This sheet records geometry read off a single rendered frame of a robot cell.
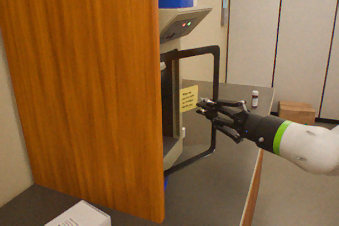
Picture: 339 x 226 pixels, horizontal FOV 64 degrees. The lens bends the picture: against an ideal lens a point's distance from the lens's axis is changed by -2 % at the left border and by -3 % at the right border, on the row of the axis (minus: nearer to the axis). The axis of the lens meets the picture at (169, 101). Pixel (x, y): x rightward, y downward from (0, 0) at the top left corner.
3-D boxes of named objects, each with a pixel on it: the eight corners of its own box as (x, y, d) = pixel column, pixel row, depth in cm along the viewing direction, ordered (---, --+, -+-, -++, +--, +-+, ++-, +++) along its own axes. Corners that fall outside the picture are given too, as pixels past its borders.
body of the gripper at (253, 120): (269, 140, 78) (241, 129, 84) (272, 111, 75) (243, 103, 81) (253, 149, 73) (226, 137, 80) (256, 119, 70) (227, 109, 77)
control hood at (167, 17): (136, 49, 72) (134, 9, 69) (181, 34, 100) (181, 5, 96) (177, 52, 68) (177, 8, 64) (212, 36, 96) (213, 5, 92)
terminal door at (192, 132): (148, 183, 87) (141, 56, 74) (214, 151, 105) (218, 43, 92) (149, 185, 87) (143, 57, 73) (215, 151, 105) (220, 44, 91)
